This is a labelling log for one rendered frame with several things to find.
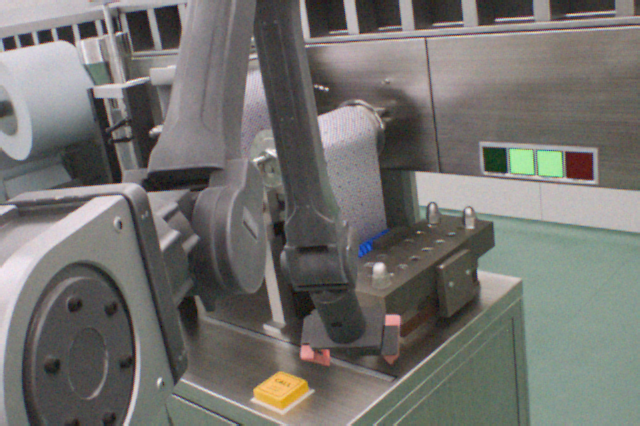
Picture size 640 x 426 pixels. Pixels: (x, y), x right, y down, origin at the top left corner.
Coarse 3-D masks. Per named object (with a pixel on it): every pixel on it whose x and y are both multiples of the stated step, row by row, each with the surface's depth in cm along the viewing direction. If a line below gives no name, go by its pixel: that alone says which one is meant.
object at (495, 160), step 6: (486, 150) 146; (492, 150) 146; (498, 150) 145; (504, 150) 144; (486, 156) 147; (492, 156) 146; (498, 156) 145; (504, 156) 144; (486, 162) 147; (492, 162) 147; (498, 162) 146; (504, 162) 145; (486, 168) 148; (492, 168) 147; (498, 168) 146; (504, 168) 145
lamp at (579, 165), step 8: (568, 152) 134; (568, 160) 135; (576, 160) 134; (584, 160) 133; (568, 168) 136; (576, 168) 134; (584, 168) 133; (568, 176) 136; (576, 176) 135; (584, 176) 134
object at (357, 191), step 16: (368, 160) 153; (336, 176) 146; (352, 176) 150; (368, 176) 154; (336, 192) 147; (352, 192) 150; (368, 192) 154; (352, 208) 151; (368, 208) 155; (352, 224) 152; (368, 224) 156; (384, 224) 160
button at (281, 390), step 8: (280, 376) 129; (288, 376) 129; (264, 384) 127; (272, 384) 127; (280, 384) 127; (288, 384) 126; (296, 384) 126; (304, 384) 126; (256, 392) 126; (264, 392) 125; (272, 392) 124; (280, 392) 124; (288, 392) 124; (296, 392) 125; (304, 392) 126; (264, 400) 125; (272, 400) 123; (280, 400) 122; (288, 400) 123; (280, 408) 123
